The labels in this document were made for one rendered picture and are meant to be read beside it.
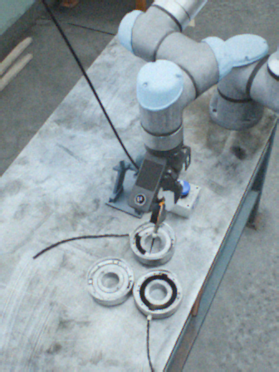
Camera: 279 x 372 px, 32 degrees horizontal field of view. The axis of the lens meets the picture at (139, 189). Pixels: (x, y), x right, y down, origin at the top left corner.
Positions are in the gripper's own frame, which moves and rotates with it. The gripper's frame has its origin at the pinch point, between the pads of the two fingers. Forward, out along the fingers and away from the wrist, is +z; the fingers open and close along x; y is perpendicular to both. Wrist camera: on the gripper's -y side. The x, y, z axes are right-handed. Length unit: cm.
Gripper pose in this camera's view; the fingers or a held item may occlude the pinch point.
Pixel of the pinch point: (161, 206)
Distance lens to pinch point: 105.6
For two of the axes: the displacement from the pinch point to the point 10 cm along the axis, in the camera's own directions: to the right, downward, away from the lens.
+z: 0.7, 5.8, 8.1
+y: 4.8, -7.3, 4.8
